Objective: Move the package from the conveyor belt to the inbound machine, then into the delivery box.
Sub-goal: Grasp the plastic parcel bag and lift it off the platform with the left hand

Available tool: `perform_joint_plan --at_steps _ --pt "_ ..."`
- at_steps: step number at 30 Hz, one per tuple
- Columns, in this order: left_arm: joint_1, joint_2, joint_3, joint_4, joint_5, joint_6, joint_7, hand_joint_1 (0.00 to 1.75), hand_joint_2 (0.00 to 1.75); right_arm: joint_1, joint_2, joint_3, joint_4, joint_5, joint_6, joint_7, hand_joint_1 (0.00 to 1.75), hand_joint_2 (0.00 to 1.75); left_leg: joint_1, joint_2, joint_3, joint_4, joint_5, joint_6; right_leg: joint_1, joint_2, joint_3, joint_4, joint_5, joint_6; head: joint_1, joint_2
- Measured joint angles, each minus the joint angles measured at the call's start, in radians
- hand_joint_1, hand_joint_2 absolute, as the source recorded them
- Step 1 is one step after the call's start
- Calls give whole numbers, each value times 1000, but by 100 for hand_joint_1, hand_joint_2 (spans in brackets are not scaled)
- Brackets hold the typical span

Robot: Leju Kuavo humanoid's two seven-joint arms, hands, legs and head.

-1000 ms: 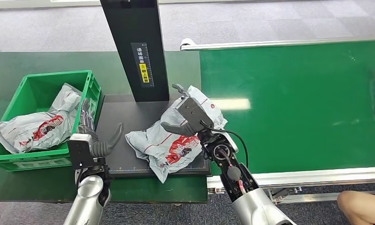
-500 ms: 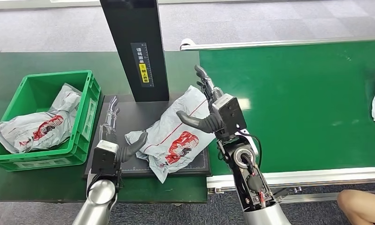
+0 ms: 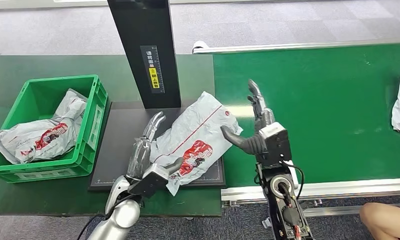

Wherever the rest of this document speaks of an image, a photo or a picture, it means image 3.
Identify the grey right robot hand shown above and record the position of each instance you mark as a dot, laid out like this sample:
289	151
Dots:
256	142

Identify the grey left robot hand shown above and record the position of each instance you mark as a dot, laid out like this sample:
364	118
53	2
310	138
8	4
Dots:
138	159

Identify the grey mailer bag red stripe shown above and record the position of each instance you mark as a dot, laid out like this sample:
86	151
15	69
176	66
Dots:
196	132

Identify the green conveyor belt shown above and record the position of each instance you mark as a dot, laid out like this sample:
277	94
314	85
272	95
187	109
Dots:
336	99

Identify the green plastic crate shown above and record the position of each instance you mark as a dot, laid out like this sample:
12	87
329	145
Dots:
87	132

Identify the plain crumpled grey mailer bag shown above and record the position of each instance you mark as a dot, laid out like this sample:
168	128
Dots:
72	104

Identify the yellow and grey column label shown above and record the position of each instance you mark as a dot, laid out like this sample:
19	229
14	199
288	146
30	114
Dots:
152	69

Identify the grey mailer bag red print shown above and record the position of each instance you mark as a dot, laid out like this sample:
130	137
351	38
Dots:
37	140

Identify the black scanner column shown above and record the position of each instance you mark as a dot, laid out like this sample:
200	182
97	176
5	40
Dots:
143	33

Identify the person's knee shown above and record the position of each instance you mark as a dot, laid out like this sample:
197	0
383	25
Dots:
382	220

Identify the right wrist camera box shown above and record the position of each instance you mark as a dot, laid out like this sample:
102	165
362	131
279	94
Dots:
276	142

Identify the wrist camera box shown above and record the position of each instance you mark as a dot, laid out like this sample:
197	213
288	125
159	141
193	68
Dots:
150	180
276	142

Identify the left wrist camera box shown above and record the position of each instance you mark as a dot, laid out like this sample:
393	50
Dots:
150	180

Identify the black scanner base plate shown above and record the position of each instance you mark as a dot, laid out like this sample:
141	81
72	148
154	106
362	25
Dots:
117	139

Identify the aluminium conveyor side rail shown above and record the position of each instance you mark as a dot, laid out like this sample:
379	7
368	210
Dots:
352	190
286	47

